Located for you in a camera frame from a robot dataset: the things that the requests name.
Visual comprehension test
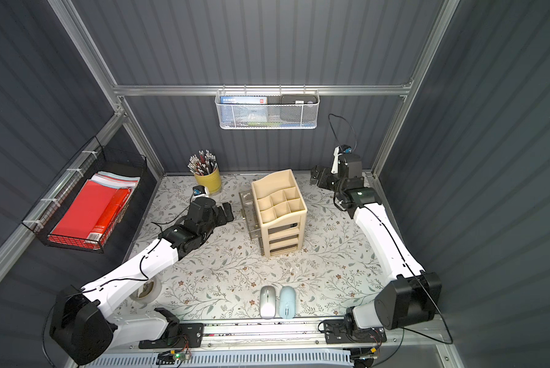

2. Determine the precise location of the beige drawer organizer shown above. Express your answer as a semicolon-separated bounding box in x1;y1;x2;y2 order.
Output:
251;170;307;258

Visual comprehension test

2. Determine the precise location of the grey computer mouse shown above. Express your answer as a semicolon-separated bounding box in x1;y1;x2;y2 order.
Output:
259;285;277;320

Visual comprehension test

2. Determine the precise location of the light blue computer mouse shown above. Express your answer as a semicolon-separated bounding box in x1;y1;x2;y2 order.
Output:
279;286;296;319

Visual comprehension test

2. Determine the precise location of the clear top drawer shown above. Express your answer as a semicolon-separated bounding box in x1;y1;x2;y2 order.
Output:
239;190;261;239

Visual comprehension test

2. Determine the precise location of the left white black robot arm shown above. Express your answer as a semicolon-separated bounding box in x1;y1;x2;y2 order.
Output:
49;196;235;366

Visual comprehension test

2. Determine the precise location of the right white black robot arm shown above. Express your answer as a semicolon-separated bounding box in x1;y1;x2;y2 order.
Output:
311;146;442;331

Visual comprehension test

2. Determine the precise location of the yellow pen cup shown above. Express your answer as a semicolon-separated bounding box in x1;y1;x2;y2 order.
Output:
194;168;222;195

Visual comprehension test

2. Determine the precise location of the bundle of pens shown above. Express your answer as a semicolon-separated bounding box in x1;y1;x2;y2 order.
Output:
188;150;218;176

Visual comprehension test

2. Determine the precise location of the black device in basket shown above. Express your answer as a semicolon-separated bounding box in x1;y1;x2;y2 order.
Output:
281;94;319;105

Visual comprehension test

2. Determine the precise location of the roll of tape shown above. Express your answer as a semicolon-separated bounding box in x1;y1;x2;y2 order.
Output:
129;276;162;305

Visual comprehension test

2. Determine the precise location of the blue box in basket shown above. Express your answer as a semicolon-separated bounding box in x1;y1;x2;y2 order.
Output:
217;96;268;127

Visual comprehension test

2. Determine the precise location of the red folder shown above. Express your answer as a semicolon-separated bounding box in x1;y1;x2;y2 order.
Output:
48;179;132;250

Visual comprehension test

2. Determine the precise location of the small green circuit board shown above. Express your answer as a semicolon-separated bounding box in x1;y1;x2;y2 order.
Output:
155;351;192;367

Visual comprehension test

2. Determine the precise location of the white ventilation grille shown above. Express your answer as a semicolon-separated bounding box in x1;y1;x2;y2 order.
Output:
87;349;353;367

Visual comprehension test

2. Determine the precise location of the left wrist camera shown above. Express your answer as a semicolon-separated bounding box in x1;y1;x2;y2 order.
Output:
192;185;209;200

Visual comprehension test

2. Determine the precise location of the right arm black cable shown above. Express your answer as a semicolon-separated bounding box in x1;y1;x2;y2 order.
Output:
327;113;454;346

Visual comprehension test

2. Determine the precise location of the white wire wall basket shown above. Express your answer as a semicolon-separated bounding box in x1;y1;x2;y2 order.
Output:
215;90;320;130

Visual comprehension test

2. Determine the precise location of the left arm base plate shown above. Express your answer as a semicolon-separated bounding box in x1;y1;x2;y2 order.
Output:
139;323;204;350

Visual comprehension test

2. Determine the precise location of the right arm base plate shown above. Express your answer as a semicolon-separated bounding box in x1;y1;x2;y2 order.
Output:
317;319;387;345

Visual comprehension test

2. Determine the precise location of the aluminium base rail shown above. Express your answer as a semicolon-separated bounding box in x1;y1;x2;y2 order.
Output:
104;316;453;354

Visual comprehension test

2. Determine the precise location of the black wire side basket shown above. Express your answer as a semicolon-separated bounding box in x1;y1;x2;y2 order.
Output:
22;146;148;253

